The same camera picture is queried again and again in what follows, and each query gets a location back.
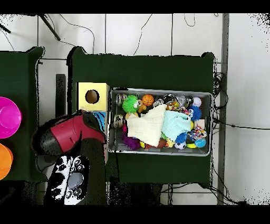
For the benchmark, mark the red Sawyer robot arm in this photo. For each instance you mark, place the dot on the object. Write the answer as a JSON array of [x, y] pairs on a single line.
[[69, 133]]

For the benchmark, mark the shallow mesh bin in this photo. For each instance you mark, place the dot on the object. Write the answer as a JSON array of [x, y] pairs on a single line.
[[118, 145]]

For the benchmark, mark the wooden box with three holes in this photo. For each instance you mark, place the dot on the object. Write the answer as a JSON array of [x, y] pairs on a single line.
[[101, 90]]

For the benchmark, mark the orange plush toy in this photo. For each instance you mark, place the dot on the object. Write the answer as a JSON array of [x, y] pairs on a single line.
[[141, 108]]

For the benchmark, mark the green spiky ball toy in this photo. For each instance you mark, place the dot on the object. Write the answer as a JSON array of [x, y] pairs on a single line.
[[129, 104]]

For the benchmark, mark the orange toy basketball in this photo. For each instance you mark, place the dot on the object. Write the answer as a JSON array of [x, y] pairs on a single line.
[[148, 99]]

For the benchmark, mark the cream waffle cloth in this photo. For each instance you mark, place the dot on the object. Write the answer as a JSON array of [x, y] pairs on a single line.
[[145, 126]]

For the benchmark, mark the purple spiky ball toy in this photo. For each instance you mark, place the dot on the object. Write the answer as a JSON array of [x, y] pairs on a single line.
[[130, 142]]

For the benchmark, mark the dark green tablecloth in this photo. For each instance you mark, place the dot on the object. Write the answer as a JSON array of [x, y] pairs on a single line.
[[137, 71], [19, 74]]

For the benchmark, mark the mint waffle cloth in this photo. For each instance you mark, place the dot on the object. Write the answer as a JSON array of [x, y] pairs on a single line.
[[177, 124]]

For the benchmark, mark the small soccer ball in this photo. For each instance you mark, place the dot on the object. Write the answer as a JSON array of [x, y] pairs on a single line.
[[180, 145]]

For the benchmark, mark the blue spiky ball with eyes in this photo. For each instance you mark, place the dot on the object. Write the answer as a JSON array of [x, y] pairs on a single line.
[[196, 114]]

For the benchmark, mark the white toy baseball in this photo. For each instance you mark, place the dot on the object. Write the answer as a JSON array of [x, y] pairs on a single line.
[[197, 101]]

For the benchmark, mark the multicolour patterned fabric bow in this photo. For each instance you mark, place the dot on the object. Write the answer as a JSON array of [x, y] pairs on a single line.
[[198, 133]]

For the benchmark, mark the black upright panel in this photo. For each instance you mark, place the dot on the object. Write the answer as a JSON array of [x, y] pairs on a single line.
[[60, 95]]

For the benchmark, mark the long black tripod leg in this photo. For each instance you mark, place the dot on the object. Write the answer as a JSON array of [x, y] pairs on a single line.
[[50, 28]]

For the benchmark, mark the pink plastic bowl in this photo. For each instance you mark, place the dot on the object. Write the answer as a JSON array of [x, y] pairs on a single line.
[[9, 118]]

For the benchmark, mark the orange plastic bowl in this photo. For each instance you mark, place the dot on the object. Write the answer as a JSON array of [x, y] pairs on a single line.
[[4, 162]]

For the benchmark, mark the short black tripod leg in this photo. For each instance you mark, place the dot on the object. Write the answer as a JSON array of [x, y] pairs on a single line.
[[5, 28]]

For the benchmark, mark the grey floor rail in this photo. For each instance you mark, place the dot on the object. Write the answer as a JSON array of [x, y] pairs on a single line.
[[225, 42]]

